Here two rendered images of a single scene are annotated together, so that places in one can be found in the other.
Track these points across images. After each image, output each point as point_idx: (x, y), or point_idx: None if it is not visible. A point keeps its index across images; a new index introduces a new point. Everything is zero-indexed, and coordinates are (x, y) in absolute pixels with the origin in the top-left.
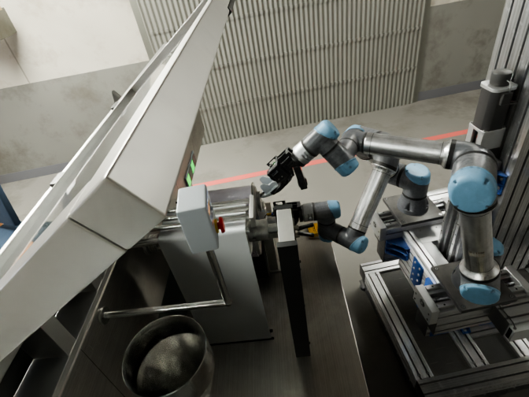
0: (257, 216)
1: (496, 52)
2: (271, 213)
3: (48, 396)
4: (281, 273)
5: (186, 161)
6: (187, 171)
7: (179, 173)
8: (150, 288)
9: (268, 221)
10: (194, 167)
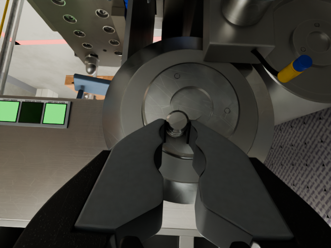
0: (251, 87)
1: None
2: (303, 70)
3: None
4: None
5: (25, 137)
6: (42, 126)
7: (77, 148)
8: None
9: (261, 18)
10: (2, 105)
